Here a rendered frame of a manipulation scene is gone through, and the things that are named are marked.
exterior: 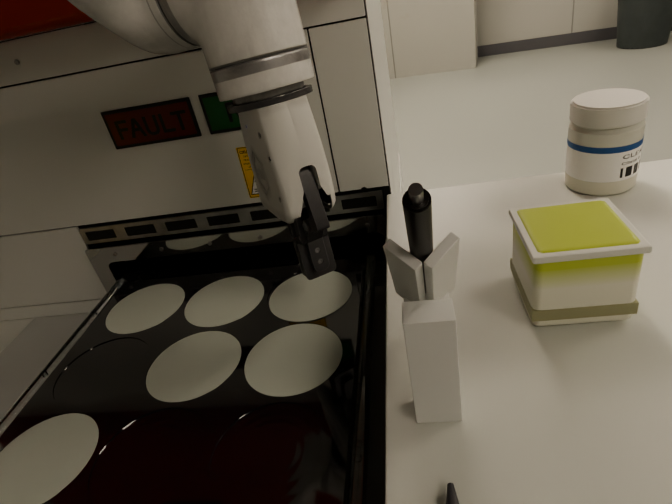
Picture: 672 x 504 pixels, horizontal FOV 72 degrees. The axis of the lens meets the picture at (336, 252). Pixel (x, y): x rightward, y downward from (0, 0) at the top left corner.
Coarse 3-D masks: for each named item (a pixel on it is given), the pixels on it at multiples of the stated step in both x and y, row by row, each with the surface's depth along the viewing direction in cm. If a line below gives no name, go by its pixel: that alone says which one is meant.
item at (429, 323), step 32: (448, 256) 24; (416, 288) 26; (448, 288) 29; (416, 320) 26; (448, 320) 25; (416, 352) 27; (448, 352) 27; (416, 384) 28; (448, 384) 28; (416, 416) 30; (448, 416) 29
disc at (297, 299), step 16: (336, 272) 59; (288, 288) 58; (304, 288) 57; (320, 288) 56; (336, 288) 56; (272, 304) 55; (288, 304) 55; (304, 304) 54; (320, 304) 53; (336, 304) 53; (288, 320) 52; (304, 320) 51
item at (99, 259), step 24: (336, 216) 62; (360, 216) 61; (384, 216) 60; (144, 240) 67; (168, 240) 66; (192, 240) 65; (216, 240) 65; (240, 240) 64; (264, 240) 64; (288, 240) 64; (96, 264) 69; (288, 264) 68; (384, 264) 64
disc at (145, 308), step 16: (144, 288) 64; (160, 288) 63; (176, 288) 62; (128, 304) 61; (144, 304) 60; (160, 304) 60; (176, 304) 59; (112, 320) 59; (128, 320) 58; (144, 320) 57; (160, 320) 57
